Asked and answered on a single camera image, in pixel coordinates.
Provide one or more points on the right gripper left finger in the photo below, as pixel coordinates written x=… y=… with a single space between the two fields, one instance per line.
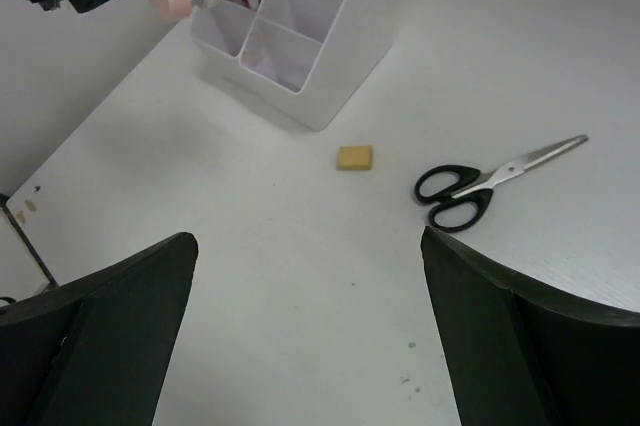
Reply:
x=96 y=351

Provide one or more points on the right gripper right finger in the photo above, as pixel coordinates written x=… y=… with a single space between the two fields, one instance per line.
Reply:
x=522 y=352

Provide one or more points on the black handled scissors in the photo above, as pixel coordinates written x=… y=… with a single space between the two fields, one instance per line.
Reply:
x=472 y=186

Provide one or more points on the yellow eraser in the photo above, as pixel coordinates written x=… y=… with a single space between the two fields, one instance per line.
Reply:
x=355 y=158

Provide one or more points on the white compartment organizer box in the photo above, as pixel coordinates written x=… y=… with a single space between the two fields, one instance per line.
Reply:
x=305 y=58

